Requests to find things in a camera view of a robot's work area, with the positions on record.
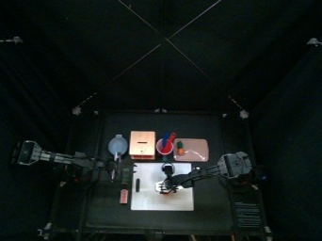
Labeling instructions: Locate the blue utensil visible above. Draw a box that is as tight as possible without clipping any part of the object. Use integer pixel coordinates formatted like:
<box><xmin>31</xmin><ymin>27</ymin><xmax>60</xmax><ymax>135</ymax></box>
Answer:
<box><xmin>160</xmin><ymin>132</ymin><xmax>172</xmax><ymax>149</ymax></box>

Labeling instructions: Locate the white text label sticker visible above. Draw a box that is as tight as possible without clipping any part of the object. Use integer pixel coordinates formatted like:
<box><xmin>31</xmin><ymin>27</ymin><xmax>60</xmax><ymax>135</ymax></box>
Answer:
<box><xmin>234</xmin><ymin>201</ymin><xmax>263</xmax><ymax>231</ymax></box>

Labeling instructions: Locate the white cutting board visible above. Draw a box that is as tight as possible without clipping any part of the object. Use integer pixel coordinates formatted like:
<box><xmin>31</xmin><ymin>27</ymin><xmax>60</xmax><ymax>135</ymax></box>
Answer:
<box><xmin>130</xmin><ymin>162</ymin><xmax>197</xmax><ymax>212</ymax></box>

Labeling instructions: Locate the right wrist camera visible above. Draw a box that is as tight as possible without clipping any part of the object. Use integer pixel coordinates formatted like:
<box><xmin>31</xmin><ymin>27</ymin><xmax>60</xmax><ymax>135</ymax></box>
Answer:
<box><xmin>160</xmin><ymin>162</ymin><xmax>176</xmax><ymax>178</ymax></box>

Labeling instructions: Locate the pink plastic cup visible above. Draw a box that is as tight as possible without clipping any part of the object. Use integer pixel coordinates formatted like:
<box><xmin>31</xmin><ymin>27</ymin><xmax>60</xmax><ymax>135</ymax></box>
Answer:
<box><xmin>155</xmin><ymin>138</ymin><xmax>175</xmax><ymax>156</ymax></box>

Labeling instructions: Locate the wooden box with slot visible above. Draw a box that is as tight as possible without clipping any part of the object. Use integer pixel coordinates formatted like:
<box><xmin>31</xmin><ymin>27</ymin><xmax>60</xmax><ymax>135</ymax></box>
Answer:
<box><xmin>128</xmin><ymin>130</ymin><xmax>158</xmax><ymax>161</ymax></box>

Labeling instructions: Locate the red utensil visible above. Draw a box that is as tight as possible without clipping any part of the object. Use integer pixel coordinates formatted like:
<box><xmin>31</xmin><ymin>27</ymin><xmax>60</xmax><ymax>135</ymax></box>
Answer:
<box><xmin>166</xmin><ymin>132</ymin><xmax>179</xmax><ymax>151</ymax></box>

